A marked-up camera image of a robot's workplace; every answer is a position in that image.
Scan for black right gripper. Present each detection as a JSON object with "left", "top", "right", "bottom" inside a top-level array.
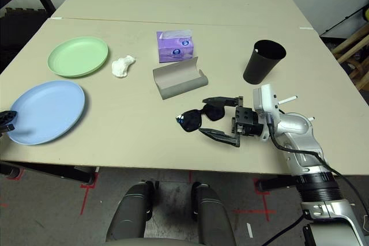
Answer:
[{"left": 198, "top": 95, "right": 270, "bottom": 149}]

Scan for black sunglasses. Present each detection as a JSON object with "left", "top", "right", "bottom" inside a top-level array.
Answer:
[{"left": 175, "top": 104, "right": 227, "bottom": 134}]

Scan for blue plastic plate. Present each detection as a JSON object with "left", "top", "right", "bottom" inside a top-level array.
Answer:
[{"left": 7, "top": 80, "right": 86, "bottom": 145}]

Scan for grey glasses case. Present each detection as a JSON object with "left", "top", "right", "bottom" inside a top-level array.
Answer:
[{"left": 152, "top": 55, "right": 209, "bottom": 101}]

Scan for white tissue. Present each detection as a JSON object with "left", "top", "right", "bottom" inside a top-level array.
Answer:
[{"left": 111, "top": 55, "right": 137, "bottom": 78}]

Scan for black plastic cup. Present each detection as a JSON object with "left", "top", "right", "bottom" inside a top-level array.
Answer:
[{"left": 243, "top": 39, "right": 287, "bottom": 85}]

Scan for black table foot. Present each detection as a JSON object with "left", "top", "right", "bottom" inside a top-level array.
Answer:
[
  {"left": 256, "top": 175, "right": 299, "bottom": 192},
  {"left": 0, "top": 160, "right": 97, "bottom": 186}
]

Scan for purple tissue pack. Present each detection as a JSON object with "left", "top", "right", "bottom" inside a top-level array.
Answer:
[{"left": 156, "top": 29, "right": 194, "bottom": 64}]

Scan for green plastic plate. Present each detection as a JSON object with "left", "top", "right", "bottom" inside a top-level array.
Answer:
[{"left": 47, "top": 36, "right": 110, "bottom": 79}]

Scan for grey right robot leg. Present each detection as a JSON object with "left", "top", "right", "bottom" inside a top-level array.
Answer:
[{"left": 191, "top": 181, "right": 237, "bottom": 245}]

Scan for grey robot leg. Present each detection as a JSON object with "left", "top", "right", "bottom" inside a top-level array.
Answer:
[
  {"left": 191, "top": 181, "right": 237, "bottom": 245},
  {"left": 105, "top": 181, "right": 153, "bottom": 243}
]

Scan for red floor tape cross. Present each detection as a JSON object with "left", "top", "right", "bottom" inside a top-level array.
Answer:
[{"left": 232, "top": 178, "right": 276, "bottom": 222}]

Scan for red floor tape mark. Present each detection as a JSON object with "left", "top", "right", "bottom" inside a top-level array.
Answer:
[{"left": 80, "top": 173, "right": 100, "bottom": 215}]

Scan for grey left robot leg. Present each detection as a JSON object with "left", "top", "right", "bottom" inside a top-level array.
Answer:
[{"left": 105, "top": 181, "right": 153, "bottom": 243}]

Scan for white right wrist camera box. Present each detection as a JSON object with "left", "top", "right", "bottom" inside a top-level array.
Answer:
[{"left": 253, "top": 84, "right": 280, "bottom": 143}]

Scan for black hanging cable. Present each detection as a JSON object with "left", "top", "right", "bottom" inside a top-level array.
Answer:
[{"left": 261, "top": 216, "right": 305, "bottom": 246}]

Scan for wooden frame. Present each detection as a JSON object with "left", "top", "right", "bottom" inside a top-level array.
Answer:
[{"left": 331, "top": 22, "right": 369, "bottom": 91}]

